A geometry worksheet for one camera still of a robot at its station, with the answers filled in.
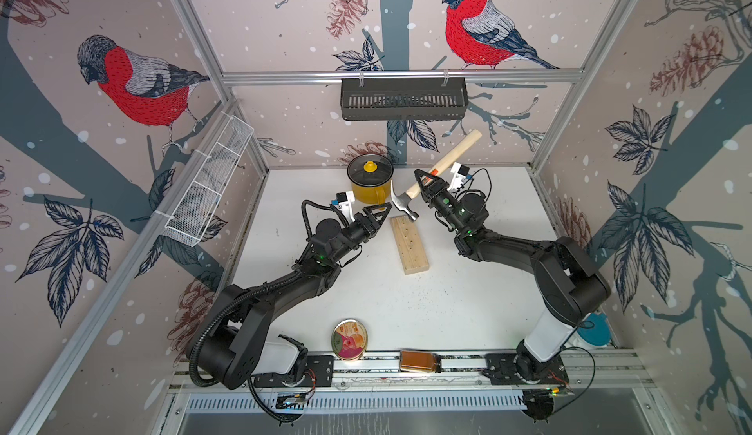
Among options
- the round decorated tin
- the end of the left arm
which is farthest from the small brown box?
the end of the left arm

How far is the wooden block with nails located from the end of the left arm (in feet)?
0.78

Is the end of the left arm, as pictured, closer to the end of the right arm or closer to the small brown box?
the end of the right arm

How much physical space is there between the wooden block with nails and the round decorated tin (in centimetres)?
23

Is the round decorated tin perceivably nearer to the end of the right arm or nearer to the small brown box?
the small brown box

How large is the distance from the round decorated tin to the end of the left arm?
245mm

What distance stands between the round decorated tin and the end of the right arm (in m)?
0.39

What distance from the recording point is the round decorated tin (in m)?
0.76

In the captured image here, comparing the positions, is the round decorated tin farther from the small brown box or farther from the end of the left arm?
the end of the left arm

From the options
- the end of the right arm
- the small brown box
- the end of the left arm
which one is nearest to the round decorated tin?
the small brown box

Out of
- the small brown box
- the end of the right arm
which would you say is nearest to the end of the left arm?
the end of the right arm

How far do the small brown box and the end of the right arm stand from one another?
1.12 ft

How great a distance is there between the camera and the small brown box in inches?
28.6

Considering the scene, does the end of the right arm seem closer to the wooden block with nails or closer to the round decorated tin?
the wooden block with nails

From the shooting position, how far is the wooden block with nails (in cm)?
92
